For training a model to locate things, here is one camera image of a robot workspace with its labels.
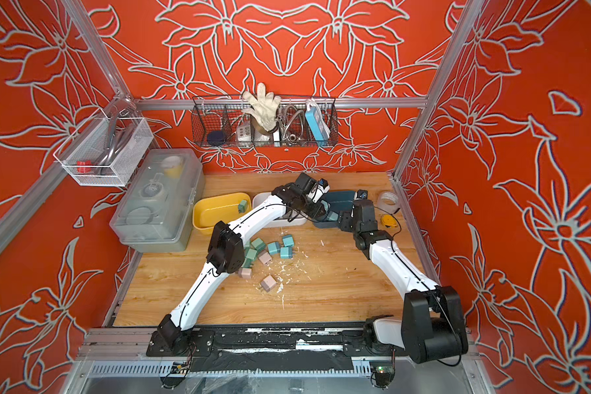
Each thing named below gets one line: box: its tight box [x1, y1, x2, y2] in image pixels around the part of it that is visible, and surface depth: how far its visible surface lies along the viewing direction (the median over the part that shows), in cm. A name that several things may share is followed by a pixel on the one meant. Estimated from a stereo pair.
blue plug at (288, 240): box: [282, 234, 295, 248], surface depth 97 cm
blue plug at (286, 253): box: [279, 246, 294, 260], surface depth 92 cm
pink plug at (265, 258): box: [257, 249, 274, 267], surface depth 91 cm
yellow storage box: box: [192, 192, 252, 235], surface depth 106 cm
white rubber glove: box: [241, 82, 282, 133], surface depth 91 cm
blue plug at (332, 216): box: [326, 210, 340, 221], surface depth 102 cm
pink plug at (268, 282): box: [261, 274, 277, 293], surface depth 85 cm
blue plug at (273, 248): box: [266, 241, 281, 256], surface depth 94 cm
